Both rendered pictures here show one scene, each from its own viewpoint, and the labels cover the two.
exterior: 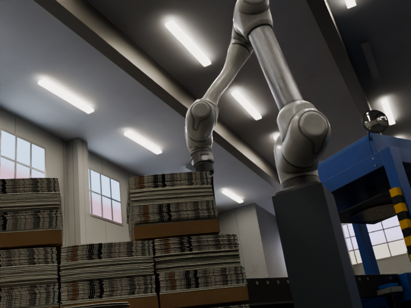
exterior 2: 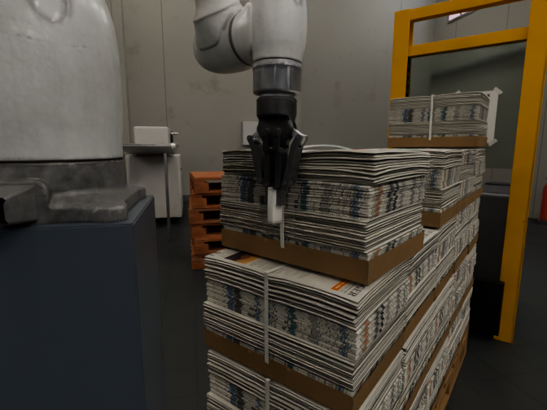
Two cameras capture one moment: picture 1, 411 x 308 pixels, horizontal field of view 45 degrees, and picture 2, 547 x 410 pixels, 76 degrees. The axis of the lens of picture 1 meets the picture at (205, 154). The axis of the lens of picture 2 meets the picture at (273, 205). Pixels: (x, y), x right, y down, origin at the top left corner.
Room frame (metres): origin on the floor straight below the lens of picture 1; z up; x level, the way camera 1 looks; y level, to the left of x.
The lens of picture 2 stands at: (2.34, -0.39, 1.07)
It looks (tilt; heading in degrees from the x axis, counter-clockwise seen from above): 10 degrees down; 144
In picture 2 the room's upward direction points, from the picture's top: straight up
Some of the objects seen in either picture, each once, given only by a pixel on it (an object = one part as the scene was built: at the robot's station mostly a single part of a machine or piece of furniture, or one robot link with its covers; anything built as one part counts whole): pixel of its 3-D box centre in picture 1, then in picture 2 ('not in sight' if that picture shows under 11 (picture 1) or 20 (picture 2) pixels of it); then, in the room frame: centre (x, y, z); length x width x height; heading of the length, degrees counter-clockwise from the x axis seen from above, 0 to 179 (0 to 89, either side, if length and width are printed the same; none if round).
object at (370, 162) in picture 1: (369, 184); not in sight; (3.43, -1.15, 1.50); 0.94 x 0.68 x 0.10; 35
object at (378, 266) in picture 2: not in sight; (364, 246); (1.87, 0.20, 0.86); 0.29 x 0.16 x 0.04; 103
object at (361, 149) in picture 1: (364, 166); not in sight; (3.43, -1.15, 1.65); 0.60 x 0.45 x 0.20; 35
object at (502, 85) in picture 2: not in sight; (458, 109); (1.31, 1.67, 1.27); 0.57 x 0.01 x 0.65; 16
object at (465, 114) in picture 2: not in sight; (430, 233); (1.44, 1.23, 0.65); 0.39 x 0.30 x 1.29; 16
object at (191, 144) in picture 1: (198, 133); (273, 20); (1.78, 0.02, 1.30); 0.13 x 0.11 x 0.16; 6
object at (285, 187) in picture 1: (303, 190); (44, 186); (1.89, -0.37, 1.03); 0.22 x 0.18 x 0.06; 157
